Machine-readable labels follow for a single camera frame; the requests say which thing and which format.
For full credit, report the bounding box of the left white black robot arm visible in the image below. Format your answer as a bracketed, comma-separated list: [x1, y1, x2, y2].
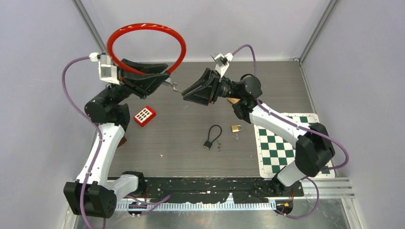
[63, 62, 169, 219]

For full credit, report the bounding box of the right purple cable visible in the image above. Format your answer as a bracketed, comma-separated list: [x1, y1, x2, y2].
[232, 44, 350, 220]

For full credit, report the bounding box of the black cable padlock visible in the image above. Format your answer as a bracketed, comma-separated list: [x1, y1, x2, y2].
[203, 124, 223, 150]

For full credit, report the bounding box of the small brass padlock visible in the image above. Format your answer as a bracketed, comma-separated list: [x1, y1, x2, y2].
[231, 125, 243, 133]

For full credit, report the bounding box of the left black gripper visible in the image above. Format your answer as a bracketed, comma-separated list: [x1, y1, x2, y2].
[102, 59, 170, 105]

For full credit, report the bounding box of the red cable lock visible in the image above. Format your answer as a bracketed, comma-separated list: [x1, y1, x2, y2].
[107, 23, 186, 91]

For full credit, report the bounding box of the red combination lock box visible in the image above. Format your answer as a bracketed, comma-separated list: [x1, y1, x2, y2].
[133, 106, 156, 127]

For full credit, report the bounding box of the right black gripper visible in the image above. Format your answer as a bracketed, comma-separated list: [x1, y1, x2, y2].
[181, 69, 244, 107]

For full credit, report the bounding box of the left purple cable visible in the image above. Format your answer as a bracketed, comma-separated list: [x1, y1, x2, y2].
[61, 56, 171, 229]

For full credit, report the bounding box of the purple cable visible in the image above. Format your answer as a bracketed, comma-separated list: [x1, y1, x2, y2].
[232, 44, 350, 220]
[61, 56, 171, 229]

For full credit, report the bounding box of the large brass padlock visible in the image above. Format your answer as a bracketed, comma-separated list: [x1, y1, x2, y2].
[227, 98, 241, 105]

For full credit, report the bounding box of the brown wooden metronome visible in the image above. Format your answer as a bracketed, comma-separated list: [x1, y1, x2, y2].
[117, 136, 127, 148]

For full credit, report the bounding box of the small key bunch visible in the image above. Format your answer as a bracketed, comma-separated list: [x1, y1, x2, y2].
[217, 140, 221, 153]

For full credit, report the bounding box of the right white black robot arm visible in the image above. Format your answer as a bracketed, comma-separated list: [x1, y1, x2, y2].
[182, 68, 335, 196]

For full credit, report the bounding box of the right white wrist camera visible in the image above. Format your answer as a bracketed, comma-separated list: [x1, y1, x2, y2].
[211, 53, 233, 78]

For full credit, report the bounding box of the green white checkered mat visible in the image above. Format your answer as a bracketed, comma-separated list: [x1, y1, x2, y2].
[254, 113, 336, 179]

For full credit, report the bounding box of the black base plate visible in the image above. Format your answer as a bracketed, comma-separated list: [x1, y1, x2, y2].
[129, 177, 304, 204]

